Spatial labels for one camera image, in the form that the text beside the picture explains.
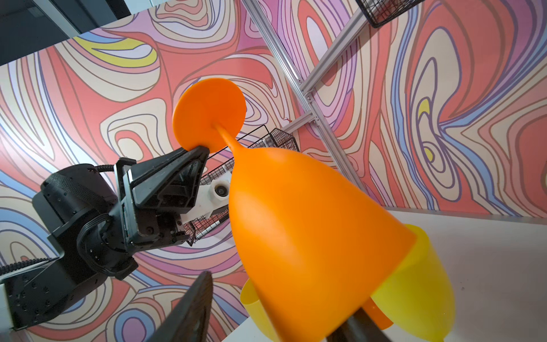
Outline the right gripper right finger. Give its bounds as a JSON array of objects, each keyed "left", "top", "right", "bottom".
[{"left": 326, "top": 309, "right": 391, "bottom": 342}]

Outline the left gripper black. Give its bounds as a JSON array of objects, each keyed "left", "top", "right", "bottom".
[{"left": 114, "top": 146, "right": 209, "bottom": 250}]

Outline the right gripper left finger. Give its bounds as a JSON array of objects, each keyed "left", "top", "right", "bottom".
[{"left": 148, "top": 271, "right": 213, "bottom": 342}]

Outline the yellow wine glass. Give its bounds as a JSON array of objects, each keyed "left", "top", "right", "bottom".
[
  {"left": 372, "top": 225, "right": 455, "bottom": 341},
  {"left": 240, "top": 279, "right": 279, "bottom": 341}
]

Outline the orange wine glass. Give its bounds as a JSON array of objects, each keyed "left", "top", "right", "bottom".
[
  {"left": 363, "top": 298, "right": 393, "bottom": 331},
  {"left": 172, "top": 78, "right": 416, "bottom": 341}
]

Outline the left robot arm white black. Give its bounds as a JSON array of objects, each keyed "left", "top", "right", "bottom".
[{"left": 1, "top": 146, "right": 209, "bottom": 331}]

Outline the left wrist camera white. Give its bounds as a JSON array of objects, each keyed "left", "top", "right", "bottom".
[{"left": 180, "top": 179, "right": 231, "bottom": 224}]

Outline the left black wire basket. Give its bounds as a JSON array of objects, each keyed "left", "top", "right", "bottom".
[{"left": 178, "top": 125, "right": 299, "bottom": 246}]

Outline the black wire basket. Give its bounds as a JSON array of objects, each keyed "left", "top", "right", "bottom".
[
  {"left": 356, "top": 0, "right": 424, "bottom": 29},
  {"left": 178, "top": 125, "right": 299, "bottom": 246}
]

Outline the back black wire basket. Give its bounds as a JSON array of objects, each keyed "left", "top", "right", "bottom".
[{"left": 356, "top": 0, "right": 424, "bottom": 29}]

